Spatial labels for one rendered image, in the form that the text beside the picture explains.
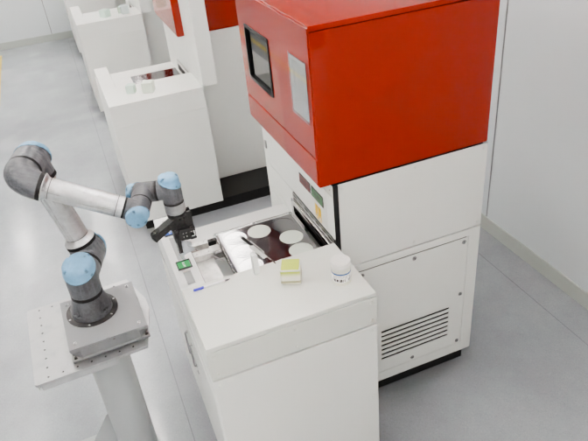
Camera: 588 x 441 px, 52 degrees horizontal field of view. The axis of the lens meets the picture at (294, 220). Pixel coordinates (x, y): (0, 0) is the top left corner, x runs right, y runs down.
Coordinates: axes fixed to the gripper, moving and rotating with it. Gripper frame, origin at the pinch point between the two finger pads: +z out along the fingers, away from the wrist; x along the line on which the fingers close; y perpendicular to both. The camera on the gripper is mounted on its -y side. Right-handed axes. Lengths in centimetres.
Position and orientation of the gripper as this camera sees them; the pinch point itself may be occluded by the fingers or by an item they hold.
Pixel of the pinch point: (180, 256)
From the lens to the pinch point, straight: 238.4
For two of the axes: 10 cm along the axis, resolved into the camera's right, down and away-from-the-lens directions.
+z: 0.9, 8.4, 5.4
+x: -3.7, -4.8, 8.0
